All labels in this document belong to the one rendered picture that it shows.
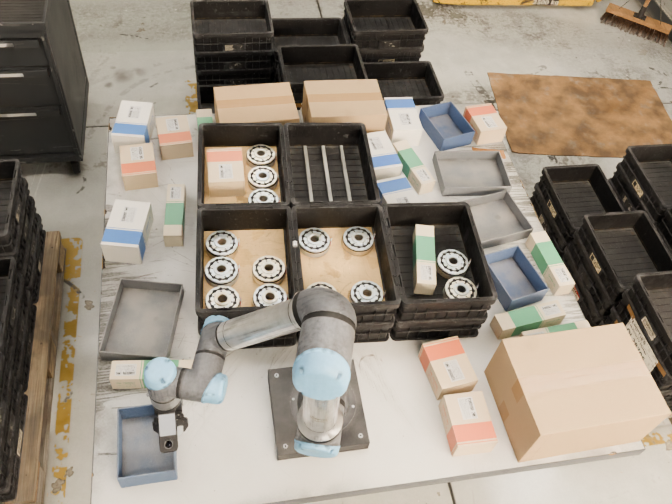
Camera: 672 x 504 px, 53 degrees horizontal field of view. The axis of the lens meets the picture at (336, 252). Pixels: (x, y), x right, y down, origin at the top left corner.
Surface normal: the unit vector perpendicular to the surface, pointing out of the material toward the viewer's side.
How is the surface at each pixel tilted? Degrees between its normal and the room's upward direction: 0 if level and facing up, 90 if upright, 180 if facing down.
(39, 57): 90
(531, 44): 0
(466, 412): 0
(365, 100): 0
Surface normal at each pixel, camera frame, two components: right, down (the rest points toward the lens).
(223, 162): 0.10, -0.62
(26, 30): 0.17, 0.79
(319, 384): -0.12, 0.73
